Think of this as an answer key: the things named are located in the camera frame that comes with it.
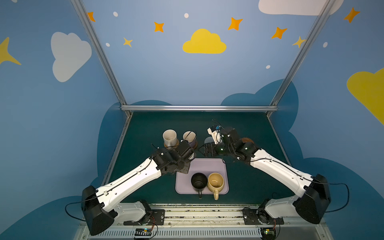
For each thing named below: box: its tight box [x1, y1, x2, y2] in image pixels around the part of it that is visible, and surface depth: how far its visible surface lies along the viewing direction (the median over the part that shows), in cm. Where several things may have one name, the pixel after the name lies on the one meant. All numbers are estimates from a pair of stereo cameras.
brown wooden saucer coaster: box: [241, 137, 255, 144], surface depth 106 cm
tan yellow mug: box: [207, 172, 225, 201], surface depth 80 cm
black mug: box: [191, 172, 208, 199], surface depth 80 cm
